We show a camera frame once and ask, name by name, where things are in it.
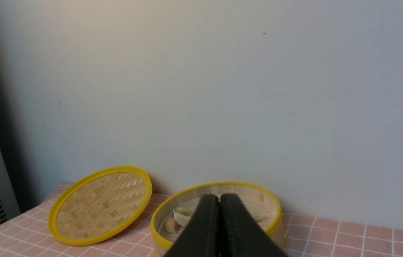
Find pink dumpling in steamer back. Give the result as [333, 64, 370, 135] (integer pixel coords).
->
[165, 217, 178, 235]

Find yellow-rimmed bamboo steamer basket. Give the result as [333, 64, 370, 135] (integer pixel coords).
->
[151, 182, 285, 257]

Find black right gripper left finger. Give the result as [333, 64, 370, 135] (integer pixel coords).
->
[165, 194, 220, 257]

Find yellow-rimmed bamboo steamer lid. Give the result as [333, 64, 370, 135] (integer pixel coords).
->
[47, 166, 153, 247]

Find white dumpling in steamer left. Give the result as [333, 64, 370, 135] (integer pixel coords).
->
[173, 210, 191, 227]

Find green dumpling in steamer back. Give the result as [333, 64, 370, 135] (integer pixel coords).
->
[174, 207, 193, 216]

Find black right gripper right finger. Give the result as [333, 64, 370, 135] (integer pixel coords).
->
[219, 193, 288, 257]

